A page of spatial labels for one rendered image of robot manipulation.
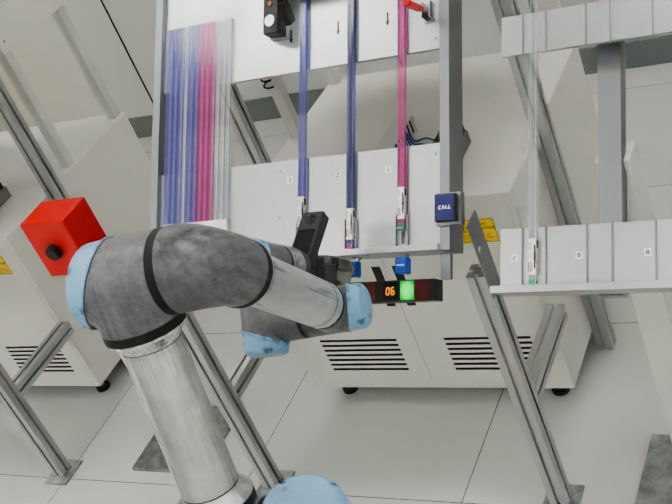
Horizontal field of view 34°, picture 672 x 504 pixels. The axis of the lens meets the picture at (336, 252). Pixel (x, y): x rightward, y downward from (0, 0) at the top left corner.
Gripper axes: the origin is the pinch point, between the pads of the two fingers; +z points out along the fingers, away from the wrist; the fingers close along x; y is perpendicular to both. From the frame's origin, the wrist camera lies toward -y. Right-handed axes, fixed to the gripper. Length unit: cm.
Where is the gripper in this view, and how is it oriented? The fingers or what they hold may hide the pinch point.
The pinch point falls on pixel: (347, 268)
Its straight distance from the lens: 207.8
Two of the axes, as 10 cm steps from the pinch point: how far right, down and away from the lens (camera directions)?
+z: 5.0, 1.2, 8.6
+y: -0.1, 9.9, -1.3
